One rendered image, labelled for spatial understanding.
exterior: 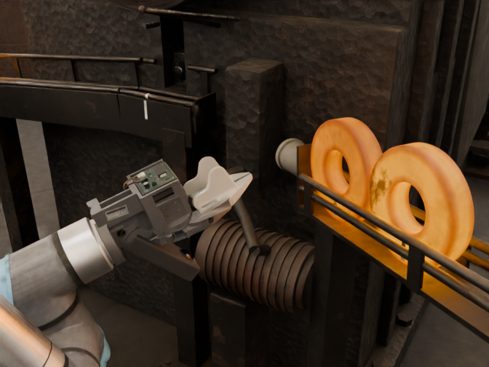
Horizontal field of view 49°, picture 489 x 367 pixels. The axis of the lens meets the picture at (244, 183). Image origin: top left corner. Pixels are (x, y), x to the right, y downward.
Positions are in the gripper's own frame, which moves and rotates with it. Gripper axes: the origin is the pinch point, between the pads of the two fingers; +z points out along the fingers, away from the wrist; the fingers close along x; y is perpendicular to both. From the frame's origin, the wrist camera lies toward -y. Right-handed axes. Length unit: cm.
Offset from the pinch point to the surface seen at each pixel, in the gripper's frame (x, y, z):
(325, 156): 2.5, -4.0, 14.1
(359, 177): -6.3, -3.7, 14.1
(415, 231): -16.9, -7.0, 14.3
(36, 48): 89, 8, -17
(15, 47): 329, -36, -29
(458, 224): -23.6, -2.4, 15.2
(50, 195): 156, -62, -39
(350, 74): 18.7, -1.9, 30.4
